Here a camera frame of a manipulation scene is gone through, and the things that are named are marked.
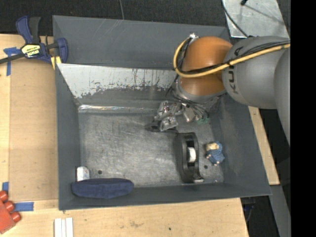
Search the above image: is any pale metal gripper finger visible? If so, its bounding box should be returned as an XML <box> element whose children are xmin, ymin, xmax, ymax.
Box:
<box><xmin>145</xmin><ymin>117</ymin><xmax>179</xmax><ymax>132</ymax></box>
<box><xmin>154</xmin><ymin>101</ymin><xmax>176</xmax><ymax>121</ymax></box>

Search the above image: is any black tape dispenser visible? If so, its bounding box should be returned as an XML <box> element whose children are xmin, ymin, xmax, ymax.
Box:
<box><xmin>173</xmin><ymin>131</ymin><xmax>205</xmax><ymax>184</ymax></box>

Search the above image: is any grey metal bin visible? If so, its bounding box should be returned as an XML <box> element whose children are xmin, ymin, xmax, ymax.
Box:
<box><xmin>52</xmin><ymin>15</ymin><xmax>273</xmax><ymax>211</ymax></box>

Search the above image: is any blue toy figure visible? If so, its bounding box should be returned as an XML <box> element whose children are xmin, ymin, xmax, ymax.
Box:
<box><xmin>205</xmin><ymin>141</ymin><xmax>226</xmax><ymax>167</ymax></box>

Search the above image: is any dark blue cloth pouch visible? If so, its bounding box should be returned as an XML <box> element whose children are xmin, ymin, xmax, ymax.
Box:
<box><xmin>71</xmin><ymin>178</ymin><xmax>135</xmax><ymax>199</ymax></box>

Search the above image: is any small white box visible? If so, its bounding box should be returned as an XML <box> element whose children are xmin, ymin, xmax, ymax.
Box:
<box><xmin>76</xmin><ymin>166</ymin><xmax>91</xmax><ymax>182</ymax></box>

